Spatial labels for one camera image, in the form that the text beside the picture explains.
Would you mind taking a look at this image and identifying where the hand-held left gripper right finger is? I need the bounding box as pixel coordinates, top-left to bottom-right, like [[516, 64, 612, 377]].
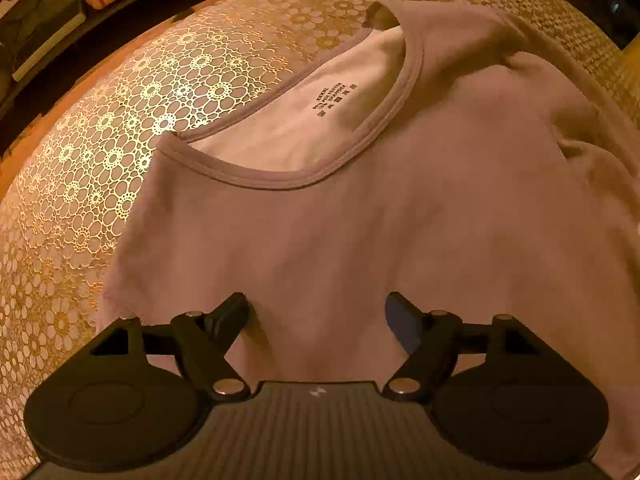
[[382, 291, 545, 403]]

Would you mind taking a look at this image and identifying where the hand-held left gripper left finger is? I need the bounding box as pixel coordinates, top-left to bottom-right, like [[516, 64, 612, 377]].
[[90, 292, 251, 403]]

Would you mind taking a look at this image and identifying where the lilac shirt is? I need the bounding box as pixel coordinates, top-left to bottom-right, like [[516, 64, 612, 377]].
[[95, 0, 640, 480]]

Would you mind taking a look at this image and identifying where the gold floral lace tablecloth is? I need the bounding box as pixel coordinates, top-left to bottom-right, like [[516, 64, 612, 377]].
[[0, 0, 640, 467]]

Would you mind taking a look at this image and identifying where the yellow chair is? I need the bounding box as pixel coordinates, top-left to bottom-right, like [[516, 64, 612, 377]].
[[620, 35, 640, 77]]

